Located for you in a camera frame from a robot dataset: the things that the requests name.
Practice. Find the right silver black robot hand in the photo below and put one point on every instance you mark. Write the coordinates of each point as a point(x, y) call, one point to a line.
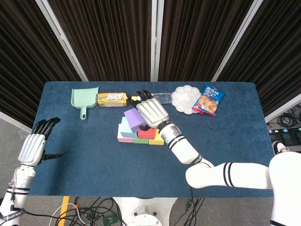
point(152, 111)

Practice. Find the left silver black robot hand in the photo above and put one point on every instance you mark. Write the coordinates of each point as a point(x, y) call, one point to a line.
point(31, 147)

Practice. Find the purple foam cube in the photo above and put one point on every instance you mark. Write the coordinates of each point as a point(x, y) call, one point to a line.
point(134, 118)

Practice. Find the red foam cube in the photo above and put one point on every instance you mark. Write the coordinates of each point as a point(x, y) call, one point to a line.
point(146, 134)

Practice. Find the yellow foam cube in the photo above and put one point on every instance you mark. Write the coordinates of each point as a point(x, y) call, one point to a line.
point(158, 140)

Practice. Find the light blue foam cube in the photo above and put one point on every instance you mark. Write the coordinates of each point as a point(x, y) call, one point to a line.
point(127, 129)

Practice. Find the pink foam cube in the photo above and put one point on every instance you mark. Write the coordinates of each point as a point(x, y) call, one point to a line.
point(124, 140)

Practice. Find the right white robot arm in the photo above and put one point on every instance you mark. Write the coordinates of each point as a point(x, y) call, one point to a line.
point(211, 164)

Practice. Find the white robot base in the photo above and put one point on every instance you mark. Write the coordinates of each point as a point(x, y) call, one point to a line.
point(145, 209)

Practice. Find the clear plastic water bottle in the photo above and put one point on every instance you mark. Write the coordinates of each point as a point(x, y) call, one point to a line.
point(164, 97)

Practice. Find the white flower-shaped paint palette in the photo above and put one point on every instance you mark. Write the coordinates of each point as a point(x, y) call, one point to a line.
point(184, 99)

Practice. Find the tea bottle yellow label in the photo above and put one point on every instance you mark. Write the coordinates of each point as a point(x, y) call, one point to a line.
point(113, 97)

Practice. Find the blue red snack bag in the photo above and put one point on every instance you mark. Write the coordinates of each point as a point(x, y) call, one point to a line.
point(209, 101)

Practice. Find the yellow floor tape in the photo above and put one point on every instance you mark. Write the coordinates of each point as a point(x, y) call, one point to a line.
point(64, 207)

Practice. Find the light green plastic dustpan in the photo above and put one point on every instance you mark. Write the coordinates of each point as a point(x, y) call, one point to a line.
point(82, 96)

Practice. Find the blue tablecloth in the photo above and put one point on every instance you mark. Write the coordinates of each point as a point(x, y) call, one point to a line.
point(105, 174)

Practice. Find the dark pleated partition screen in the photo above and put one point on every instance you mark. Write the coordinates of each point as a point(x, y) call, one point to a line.
point(195, 35)
point(23, 58)
point(113, 35)
point(272, 58)

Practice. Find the green circuit board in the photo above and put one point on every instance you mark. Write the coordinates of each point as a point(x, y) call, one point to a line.
point(109, 220)

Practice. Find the white black sneaker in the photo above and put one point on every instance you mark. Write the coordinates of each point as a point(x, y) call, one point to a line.
point(278, 146)

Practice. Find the power strip with lit switches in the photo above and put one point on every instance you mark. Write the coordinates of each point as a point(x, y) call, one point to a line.
point(284, 130)

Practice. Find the black foot pedal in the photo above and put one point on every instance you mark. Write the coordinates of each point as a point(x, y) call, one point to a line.
point(290, 139)

